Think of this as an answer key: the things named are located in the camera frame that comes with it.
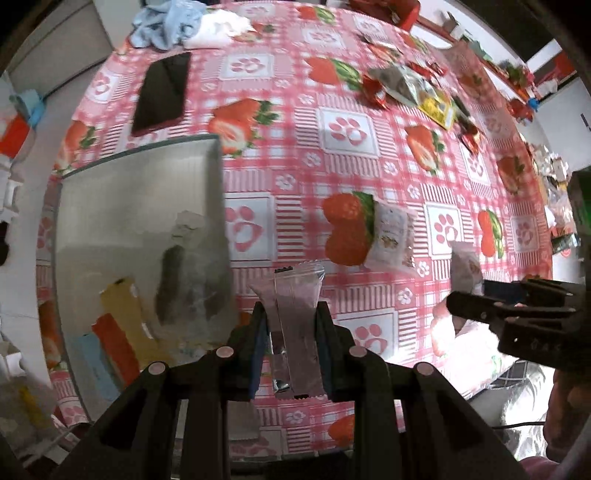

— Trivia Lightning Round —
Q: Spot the dark smartphone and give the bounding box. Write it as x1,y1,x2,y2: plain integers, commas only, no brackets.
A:
130,52,193,138

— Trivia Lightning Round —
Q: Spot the large silver snack bag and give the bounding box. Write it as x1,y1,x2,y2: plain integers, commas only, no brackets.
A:
368,64,428,110

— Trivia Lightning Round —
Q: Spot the dark snack stick packet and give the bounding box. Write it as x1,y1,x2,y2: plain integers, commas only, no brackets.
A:
451,93,472,131

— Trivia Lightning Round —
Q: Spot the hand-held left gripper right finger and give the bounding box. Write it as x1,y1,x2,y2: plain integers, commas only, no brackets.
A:
314,300,529,480

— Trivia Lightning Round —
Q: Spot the grey plaid cloth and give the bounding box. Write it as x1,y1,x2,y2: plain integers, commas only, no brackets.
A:
468,359,557,462

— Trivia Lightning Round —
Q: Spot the red twisted snack packet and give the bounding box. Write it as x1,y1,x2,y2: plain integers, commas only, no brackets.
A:
458,126,485,156

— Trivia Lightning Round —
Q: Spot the red crinkled snack packet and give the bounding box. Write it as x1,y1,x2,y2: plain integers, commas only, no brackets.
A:
360,75,389,110

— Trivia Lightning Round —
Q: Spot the small flower pot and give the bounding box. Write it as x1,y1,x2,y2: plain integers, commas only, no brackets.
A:
505,61,533,89

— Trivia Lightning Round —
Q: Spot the dark clear-topped snack packet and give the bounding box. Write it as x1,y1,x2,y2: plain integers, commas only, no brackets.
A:
154,211,233,335

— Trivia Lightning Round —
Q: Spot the clear plastic container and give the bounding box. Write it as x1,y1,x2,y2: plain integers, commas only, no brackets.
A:
50,135,234,423

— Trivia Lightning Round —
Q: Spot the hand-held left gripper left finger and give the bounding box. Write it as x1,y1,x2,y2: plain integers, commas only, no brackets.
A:
48,302,273,480

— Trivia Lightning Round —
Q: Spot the white cloth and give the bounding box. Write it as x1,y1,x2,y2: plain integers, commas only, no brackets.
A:
184,10,259,49

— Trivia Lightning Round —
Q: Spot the light blue cloth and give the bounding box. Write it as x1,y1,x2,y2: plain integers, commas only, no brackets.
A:
128,0,208,51

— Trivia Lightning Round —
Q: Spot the blue snack stick packet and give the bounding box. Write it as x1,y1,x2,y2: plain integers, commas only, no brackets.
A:
75,332,122,403

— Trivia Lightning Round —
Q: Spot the yellow snack stick packet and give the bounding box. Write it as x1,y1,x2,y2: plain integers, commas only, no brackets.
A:
100,276,160,367

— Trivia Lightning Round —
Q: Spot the translucent snack wrapper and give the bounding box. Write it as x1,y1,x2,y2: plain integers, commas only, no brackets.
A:
250,260,327,401

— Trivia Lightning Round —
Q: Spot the green snack packet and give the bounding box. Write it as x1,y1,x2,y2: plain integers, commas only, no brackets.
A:
404,62,438,92

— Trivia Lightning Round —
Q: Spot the person's right forearm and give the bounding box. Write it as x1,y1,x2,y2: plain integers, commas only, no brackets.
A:
544,368,591,464

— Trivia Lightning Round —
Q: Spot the white nut print packet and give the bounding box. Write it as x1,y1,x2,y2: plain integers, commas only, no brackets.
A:
362,200,417,270

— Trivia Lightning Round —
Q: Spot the small white snack packet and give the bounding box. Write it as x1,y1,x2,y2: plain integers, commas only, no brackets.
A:
449,244,485,297

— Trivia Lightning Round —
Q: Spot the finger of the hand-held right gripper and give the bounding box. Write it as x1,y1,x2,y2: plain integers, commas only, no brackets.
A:
445,292,577,334
481,275,579,306

